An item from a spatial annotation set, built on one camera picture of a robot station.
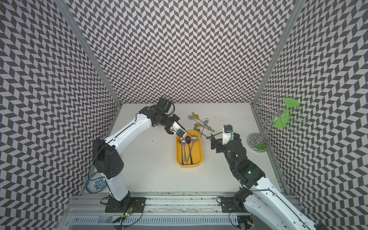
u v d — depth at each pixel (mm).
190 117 1107
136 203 751
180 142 963
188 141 963
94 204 741
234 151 508
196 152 940
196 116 1100
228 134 587
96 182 800
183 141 963
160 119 636
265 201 477
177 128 685
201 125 1073
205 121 1052
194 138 990
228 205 749
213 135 959
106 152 499
